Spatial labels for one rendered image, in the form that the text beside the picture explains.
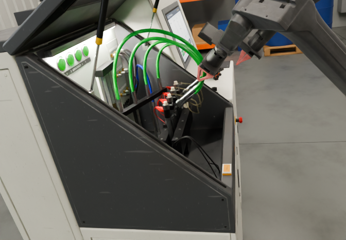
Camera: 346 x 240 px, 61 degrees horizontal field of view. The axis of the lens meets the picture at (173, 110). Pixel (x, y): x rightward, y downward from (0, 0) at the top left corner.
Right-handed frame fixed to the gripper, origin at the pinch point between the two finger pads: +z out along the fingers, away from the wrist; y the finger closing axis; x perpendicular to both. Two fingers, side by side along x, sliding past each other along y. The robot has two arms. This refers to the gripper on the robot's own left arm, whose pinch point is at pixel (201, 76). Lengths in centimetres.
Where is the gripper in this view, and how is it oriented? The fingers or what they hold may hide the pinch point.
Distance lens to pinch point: 114.4
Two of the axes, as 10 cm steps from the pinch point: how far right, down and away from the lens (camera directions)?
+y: -4.3, 6.0, -6.8
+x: 8.0, 6.0, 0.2
